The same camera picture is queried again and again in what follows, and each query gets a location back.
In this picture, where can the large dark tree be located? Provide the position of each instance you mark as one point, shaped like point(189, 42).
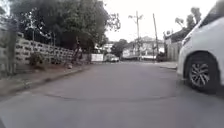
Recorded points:
point(63, 20)

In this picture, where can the tall trees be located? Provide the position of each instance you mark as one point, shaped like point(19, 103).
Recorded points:
point(188, 21)

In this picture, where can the dark round tree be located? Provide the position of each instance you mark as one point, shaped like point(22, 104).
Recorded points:
point(118, 47)

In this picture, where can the pale building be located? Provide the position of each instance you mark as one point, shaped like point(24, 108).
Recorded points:
point(146, 46)

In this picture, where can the small bush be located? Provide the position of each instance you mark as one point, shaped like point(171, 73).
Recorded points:
point(36, 60)

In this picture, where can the white wall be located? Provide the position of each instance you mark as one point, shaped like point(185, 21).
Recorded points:
point(97, 57)

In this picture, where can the white car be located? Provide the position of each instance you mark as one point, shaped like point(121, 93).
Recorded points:
point(203, 43)

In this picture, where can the grey fence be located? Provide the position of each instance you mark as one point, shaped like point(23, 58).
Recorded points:
point(173, 50)

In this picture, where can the utility pole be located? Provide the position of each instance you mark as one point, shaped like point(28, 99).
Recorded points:
point(155, 35)
point(137, 33)

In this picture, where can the dirt verge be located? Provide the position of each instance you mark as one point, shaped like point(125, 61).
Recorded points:
point(36, 76)

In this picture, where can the grey asphalt road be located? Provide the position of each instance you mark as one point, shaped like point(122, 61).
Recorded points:
point(110, 96)

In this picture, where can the grey block wall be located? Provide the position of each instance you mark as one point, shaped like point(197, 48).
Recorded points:
point(40, 50)

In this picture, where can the parked vehicle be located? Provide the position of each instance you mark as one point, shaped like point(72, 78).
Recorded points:
point(111, 58)

